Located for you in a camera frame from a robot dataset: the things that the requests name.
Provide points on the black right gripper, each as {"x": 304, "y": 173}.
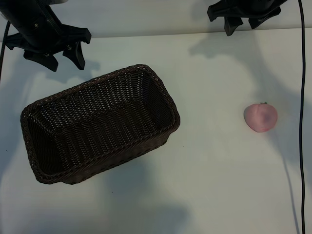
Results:
{"x": 243, "y": 8}

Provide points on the pink peach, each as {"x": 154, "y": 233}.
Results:
{"x": 259, "y": 118}

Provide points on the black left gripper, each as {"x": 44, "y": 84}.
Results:
{"x": 31, "y": 24}

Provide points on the dark brown wicker basket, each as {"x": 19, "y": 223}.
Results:
{"x": 102, "y": 122}

